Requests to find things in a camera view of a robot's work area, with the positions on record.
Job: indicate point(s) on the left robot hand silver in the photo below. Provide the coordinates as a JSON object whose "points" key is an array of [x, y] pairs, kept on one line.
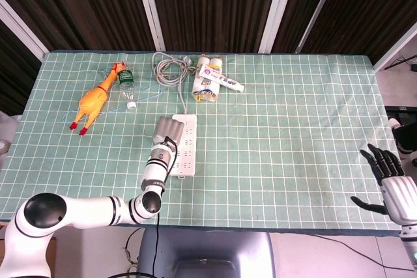
{"points": [[167, 130]]}

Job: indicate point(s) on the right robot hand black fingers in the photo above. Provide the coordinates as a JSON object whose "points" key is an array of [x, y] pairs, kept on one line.
{"points": [[400, 200]]}

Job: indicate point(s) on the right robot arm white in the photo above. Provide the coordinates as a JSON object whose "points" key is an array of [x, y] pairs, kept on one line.
{"points": [[410, 245]]}

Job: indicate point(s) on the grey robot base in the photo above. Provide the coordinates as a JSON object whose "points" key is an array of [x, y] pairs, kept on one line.
{"points": [[208, 252]]}

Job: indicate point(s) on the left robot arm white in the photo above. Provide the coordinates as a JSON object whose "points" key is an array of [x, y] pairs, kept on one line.
{"points": [[81, 213]]}

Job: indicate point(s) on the white power strip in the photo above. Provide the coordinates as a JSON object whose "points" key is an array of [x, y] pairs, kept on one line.
{"points": [[190, 161]]}

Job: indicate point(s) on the white drink bottle yellow label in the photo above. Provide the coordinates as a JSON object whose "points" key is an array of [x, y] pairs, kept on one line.
{"points": [[215, 63], [199, 90]]}

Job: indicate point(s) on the clear plastic bottle green label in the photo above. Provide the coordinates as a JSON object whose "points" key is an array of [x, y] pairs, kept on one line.
{"points": [[126, 85]]}

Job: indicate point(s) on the black chair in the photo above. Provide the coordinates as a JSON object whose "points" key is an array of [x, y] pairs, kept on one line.
{"points": [[405, 134]]}

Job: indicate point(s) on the white toothpaste tube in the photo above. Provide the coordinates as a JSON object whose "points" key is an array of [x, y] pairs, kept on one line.
{"points": [[221, 78]]}

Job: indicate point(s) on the yellow rubber chicken toy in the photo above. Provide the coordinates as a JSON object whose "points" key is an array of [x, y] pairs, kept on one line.
{"points": [[91, 102]]}

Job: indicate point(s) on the green grid tablecloth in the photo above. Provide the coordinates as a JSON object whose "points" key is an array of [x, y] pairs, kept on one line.
{"points": [[277, 144]]}

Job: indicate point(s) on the grey tape roll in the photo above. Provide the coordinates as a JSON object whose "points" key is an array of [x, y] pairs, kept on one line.
{"points": [[3, 146]]}

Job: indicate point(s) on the brown cardboard box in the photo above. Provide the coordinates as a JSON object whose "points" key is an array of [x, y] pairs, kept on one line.
{"points": [[52, 258]]}

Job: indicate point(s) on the white frame post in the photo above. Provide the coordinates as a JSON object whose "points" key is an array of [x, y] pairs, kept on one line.
{"points": [[150, 11], [321, 4], [277, 11], [23, 27], [395, 45]]}

